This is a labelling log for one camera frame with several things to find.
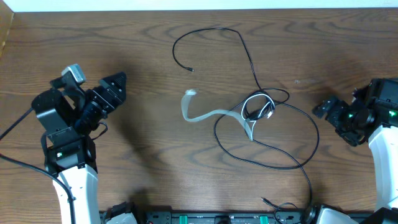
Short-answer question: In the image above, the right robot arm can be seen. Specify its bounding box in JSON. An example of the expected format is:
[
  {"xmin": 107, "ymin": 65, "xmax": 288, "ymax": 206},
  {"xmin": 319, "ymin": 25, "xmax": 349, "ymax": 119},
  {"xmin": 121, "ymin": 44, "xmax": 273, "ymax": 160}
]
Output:
[{"xmin": 312, "ymin": 78, "xmax": 397, "ymax": 223}]

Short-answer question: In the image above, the black usb cable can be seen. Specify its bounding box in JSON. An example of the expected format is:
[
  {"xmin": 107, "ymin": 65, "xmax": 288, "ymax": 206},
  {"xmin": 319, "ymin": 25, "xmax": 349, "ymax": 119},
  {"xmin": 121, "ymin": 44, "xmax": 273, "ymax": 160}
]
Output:
[
  {"xmin": 213, "ymin": 88, "xmax": 320, "ymax": 218},
  {"xmin": 172, "ymin": 27, "xmax": 264, "ymax": 91}
]

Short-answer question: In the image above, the clear tape residue strip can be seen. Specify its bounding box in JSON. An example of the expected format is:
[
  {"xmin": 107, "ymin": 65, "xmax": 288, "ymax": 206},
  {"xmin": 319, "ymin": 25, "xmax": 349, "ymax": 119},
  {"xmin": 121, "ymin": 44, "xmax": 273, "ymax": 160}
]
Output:
[{"xmin": 294, "ymin": 79, "xmax": 319, "ymax": 85}]

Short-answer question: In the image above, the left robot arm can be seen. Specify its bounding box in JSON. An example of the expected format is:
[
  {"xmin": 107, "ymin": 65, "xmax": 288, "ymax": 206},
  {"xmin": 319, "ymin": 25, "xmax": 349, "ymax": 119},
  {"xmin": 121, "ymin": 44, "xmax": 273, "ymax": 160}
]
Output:
[{"xmin": 32, "ymin": 72, "xmax": 127, "ymax": 223}]

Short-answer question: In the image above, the left camera black cable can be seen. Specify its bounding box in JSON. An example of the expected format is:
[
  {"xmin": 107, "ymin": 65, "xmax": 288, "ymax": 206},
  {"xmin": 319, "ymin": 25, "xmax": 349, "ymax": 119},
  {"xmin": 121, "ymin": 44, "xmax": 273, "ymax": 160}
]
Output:
[{"xmin": 0, "ymin": 107, "xmax": 77, "ymax": 224}]

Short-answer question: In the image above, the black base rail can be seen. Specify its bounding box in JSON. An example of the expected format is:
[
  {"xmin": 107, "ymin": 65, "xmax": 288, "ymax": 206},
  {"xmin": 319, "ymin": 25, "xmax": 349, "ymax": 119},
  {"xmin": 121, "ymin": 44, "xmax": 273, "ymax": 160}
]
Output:
[{"xmin": 99, "ymin": 202, "xmax": 374, "ymax": 224}]

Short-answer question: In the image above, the white usb cable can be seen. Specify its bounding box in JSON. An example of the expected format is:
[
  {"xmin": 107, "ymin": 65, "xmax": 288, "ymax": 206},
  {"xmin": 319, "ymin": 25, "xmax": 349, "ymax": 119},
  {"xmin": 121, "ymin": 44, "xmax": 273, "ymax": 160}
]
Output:
[{"xmin": 181, "ymin": 88, "xmax": 276, "ymax": 141}]

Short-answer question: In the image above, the cardboard side panel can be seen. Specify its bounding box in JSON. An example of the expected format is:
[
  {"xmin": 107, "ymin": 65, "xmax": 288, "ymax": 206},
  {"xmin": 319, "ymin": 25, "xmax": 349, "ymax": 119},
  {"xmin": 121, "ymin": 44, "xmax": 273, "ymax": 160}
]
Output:
[{"xmin": 0, "ymin": 0, "xmax": 15, "ymax": 55}]

